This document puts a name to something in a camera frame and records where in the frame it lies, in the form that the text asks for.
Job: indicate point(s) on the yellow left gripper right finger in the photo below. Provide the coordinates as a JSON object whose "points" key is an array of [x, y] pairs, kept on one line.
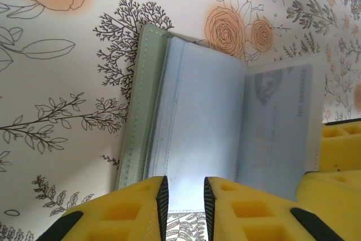
{"points": [[253, 218]]}

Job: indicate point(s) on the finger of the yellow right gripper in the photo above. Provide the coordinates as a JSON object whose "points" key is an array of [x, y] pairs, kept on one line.
{"points": [[349, 196], [347, 150]]}

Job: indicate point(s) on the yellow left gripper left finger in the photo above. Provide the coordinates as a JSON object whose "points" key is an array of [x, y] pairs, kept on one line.
{"points": [[118, 218]]}

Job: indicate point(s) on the pale VIP card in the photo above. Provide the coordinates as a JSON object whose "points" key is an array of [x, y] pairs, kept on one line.
{"points": [[282, 117]]}

